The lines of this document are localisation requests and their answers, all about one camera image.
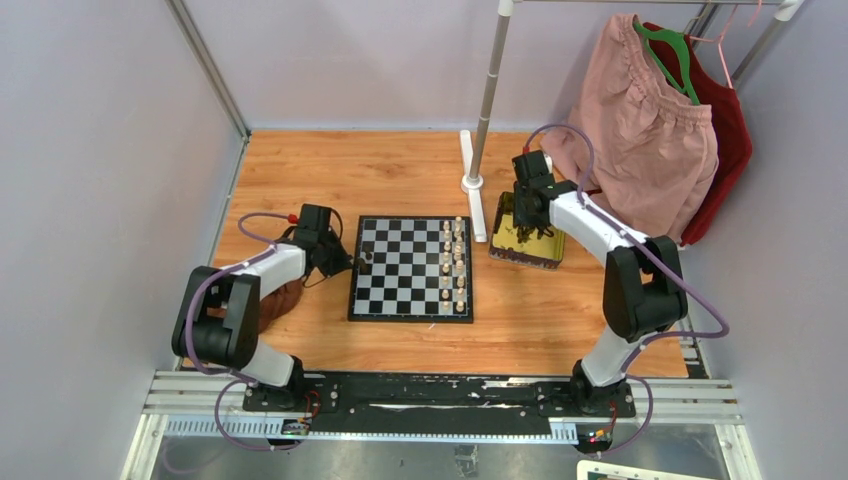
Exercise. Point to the pink garment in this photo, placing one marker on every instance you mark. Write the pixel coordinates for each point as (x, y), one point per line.
(651, 153)

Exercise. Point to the white tablet corner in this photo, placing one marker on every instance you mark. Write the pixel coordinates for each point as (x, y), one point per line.
(595, 470)

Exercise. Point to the gold tin box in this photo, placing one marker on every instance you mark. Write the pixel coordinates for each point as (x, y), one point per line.
(532, 248)

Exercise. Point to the red garment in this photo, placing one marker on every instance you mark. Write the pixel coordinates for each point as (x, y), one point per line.
(733, 143)

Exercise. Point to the pink clothes hanger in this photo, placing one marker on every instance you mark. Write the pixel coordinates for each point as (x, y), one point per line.
(712, 24)

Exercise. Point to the white clothes rack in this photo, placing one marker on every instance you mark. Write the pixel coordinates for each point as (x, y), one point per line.
(473, 143)

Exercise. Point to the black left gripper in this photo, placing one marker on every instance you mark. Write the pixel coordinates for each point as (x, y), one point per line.
(343, 261)

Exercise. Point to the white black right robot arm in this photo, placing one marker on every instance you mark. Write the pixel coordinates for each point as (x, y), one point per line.
(641, 295)

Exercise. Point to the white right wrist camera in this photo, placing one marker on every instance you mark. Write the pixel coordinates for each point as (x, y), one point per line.
(548, 162)

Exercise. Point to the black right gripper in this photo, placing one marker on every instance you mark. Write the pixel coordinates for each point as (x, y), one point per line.
(521, 219)

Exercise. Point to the black white chess board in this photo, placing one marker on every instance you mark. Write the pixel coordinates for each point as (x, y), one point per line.
(412, 263)

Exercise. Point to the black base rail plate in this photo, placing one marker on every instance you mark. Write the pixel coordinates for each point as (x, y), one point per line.
(436, 404)

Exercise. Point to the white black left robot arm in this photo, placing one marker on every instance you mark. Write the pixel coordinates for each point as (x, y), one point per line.
(218, 324)

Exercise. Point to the aluminium frame post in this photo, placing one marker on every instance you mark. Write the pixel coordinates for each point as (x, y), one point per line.
(196, 43)

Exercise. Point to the brown cloth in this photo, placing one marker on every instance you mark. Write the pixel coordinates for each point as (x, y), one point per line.
(279, 303)

